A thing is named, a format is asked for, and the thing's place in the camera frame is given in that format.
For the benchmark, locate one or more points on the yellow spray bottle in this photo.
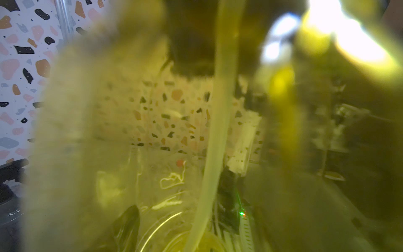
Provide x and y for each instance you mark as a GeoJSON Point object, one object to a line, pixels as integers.
{"type": "Point", "coordinates": [314, 153]}

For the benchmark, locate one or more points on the aluminium corner post right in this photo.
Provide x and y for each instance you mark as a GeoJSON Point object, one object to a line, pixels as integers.
{"type": "Point", "coordinates": [64, 17]}

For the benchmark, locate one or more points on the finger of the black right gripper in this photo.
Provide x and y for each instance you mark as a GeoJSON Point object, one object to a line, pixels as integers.
{"type": "Point", "coordinates": [13, 171]}

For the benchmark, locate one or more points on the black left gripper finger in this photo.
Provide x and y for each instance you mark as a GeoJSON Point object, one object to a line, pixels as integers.
{"type": "Point", "coordinates": [10, 220]}

